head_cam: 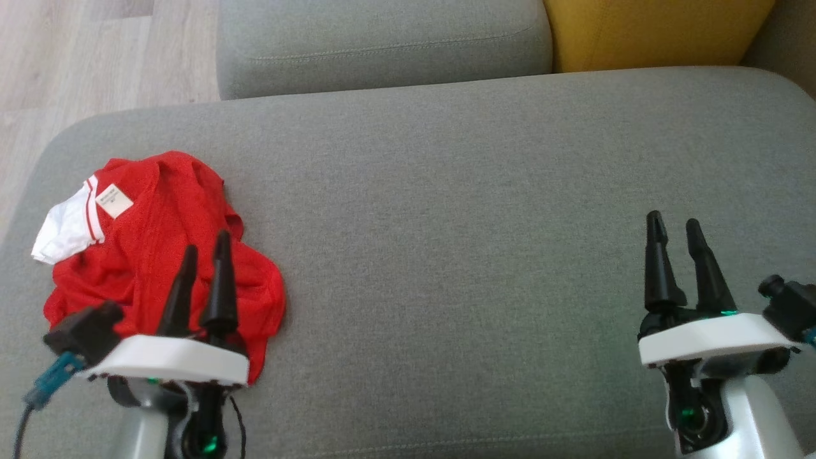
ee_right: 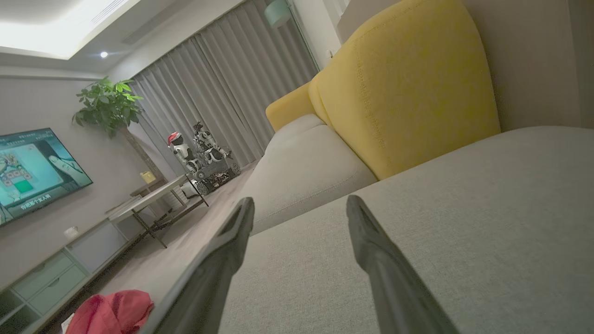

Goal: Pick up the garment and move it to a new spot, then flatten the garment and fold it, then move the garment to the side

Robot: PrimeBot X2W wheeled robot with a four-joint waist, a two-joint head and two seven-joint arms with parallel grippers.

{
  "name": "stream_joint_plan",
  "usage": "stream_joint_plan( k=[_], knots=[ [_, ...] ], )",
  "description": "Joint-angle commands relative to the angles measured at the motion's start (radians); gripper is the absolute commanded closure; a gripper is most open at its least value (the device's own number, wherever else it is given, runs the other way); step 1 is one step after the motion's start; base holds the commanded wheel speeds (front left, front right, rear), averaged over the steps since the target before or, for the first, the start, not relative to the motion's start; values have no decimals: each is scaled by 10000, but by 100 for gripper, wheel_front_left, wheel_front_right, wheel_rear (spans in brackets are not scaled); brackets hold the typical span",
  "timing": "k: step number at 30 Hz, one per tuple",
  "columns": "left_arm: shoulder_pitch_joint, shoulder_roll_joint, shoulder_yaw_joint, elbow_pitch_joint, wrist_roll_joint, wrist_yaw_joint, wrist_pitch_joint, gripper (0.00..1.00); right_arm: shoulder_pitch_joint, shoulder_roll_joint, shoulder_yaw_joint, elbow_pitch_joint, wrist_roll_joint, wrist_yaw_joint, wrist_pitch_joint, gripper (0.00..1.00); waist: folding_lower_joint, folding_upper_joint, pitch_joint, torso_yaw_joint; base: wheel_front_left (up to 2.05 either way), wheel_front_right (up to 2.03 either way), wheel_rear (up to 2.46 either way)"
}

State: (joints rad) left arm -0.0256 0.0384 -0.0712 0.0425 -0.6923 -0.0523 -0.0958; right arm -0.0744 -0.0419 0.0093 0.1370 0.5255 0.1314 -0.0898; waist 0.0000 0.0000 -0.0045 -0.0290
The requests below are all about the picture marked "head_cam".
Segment red white basketball jersey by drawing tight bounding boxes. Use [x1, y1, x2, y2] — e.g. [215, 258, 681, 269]
[31, 151, 246, 307]

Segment grey sofa corner cushion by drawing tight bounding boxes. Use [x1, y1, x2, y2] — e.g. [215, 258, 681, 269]
[741, 0, 816, 99]

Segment yellow sofa cushion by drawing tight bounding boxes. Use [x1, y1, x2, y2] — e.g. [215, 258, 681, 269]
[543, 0, 776, 73]

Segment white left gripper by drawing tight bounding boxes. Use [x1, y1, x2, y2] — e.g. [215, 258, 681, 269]
[76, 229, 249, 388]

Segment wide grey sofa back cushion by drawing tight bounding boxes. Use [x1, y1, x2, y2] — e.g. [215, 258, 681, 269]
[217, 0, 553, 101]

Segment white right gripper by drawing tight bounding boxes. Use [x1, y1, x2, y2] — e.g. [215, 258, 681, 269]
[639, 210, 801, 377]

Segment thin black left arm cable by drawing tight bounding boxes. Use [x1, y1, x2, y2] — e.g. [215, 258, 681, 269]
[228, 395, 247, 459]

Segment grey sofa seat cushion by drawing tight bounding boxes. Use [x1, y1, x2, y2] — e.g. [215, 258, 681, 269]
[0, 66, 816, 459]

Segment red white-striped shorts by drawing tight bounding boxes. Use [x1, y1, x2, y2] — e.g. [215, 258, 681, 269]
[43, 236, 286, 385]

